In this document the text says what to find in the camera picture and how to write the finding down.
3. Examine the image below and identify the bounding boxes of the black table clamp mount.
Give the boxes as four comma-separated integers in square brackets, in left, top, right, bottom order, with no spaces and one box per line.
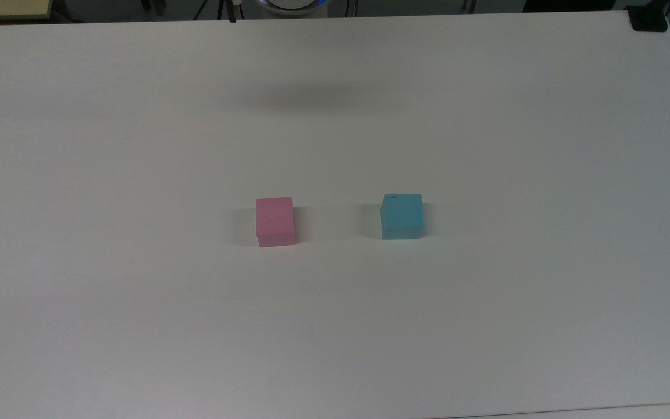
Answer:
[626,0,670,31]

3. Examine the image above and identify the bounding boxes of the wooden board with dark edge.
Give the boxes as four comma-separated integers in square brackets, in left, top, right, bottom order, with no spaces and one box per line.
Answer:
[0,0,55,22]

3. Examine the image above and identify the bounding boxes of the pink cube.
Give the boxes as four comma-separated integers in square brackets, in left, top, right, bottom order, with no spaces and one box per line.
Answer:
[255,197,295,248]

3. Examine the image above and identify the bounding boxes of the black tripod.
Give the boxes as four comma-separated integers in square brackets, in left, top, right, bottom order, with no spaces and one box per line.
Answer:
[193,0,238,24]

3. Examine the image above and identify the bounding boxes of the blue cube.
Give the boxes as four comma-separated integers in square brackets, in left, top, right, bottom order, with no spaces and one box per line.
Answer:
[380,193,425,240]

